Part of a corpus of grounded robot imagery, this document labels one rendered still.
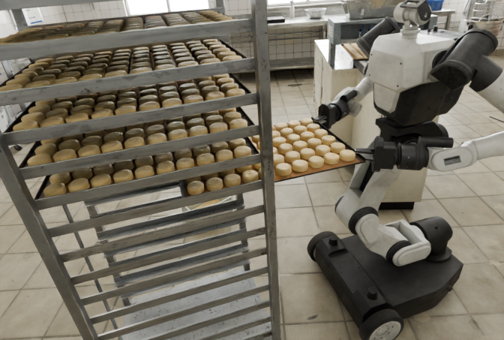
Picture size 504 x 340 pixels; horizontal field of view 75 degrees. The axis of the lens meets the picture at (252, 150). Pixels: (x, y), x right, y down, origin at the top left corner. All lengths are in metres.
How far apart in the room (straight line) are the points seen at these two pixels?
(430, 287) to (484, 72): 1.07
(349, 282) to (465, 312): 0.60
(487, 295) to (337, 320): 0.79
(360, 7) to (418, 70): 1.51
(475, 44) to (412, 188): 1.41
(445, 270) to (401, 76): 1.09
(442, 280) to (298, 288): 0.71
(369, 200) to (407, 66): 0.57
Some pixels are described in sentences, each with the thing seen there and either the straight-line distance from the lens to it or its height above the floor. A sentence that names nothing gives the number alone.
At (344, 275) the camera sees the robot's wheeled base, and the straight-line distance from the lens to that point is 1.77.
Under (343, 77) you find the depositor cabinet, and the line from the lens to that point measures 2.70.
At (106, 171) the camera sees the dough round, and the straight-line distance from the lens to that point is 1.01.
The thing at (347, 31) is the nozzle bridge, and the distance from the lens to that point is 2.71.
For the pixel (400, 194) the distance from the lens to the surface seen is 2.43.
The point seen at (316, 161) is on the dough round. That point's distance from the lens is 1.07.
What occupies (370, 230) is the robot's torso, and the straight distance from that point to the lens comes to 1.51.
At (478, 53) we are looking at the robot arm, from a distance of 1.18.
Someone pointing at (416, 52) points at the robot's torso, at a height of 1.26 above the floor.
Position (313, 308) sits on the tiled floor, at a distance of 1.88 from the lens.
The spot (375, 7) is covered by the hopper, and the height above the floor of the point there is 1.25.
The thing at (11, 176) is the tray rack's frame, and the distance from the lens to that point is 0.90.
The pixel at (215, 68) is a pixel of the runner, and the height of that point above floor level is 1.32.
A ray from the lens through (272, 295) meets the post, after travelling 1.28.
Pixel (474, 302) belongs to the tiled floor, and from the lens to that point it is 2.12.
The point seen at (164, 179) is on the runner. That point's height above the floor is 1.05.
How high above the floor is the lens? 1.51
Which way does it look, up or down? 28 degrees down
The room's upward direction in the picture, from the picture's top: 4 degrees counter-clockwise
